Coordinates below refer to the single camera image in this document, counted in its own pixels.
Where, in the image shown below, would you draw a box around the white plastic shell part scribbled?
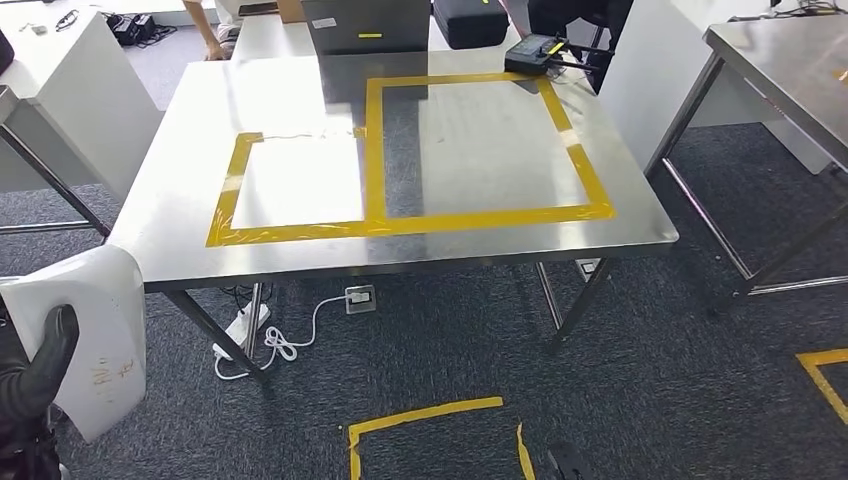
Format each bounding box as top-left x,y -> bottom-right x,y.
0,245 -> 148,444

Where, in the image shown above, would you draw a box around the stainless steel workbench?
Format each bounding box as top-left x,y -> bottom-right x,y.
105,49 -> 680,386

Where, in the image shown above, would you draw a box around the person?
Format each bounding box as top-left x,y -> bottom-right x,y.
213,0 -> 245,42

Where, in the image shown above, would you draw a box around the black power adapters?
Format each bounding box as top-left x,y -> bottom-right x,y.
105,13 -> 179,49

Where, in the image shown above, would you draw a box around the white cabinet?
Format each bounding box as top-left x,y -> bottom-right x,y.
0,6 -> 166,207

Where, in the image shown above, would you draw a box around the grey laptop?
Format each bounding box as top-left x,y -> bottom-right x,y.
301,0 -> 433,58

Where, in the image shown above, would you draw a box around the black bag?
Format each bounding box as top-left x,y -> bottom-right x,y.
0,29 -> 17,77

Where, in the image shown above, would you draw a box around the black hard case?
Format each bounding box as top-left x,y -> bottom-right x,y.
431,0 -> 530,52

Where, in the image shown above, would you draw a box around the white power strip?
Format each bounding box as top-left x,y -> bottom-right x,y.
211,301 -> 272,363

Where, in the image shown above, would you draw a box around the black remote controller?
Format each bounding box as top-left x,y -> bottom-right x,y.
503,34 -> 598,76

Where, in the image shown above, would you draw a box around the yellow floor tape square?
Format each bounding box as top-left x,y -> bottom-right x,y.
347,396 -> 538,480

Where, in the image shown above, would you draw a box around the white panel table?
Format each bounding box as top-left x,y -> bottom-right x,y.
599,0 -> 837,177

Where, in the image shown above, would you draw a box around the stainless steel table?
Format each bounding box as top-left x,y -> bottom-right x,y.
643,13 -> 848,319

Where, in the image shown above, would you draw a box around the black power cable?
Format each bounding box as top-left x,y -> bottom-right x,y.
221,284 -> 260,313

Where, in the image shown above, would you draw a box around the white power cable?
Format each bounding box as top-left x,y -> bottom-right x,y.
213,294 -> 352,383

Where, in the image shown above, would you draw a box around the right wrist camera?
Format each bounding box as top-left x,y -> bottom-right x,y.
546,440 -> 601,480

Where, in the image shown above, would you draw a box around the black cable bundle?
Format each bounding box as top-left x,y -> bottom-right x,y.
768,0 -> 848,18

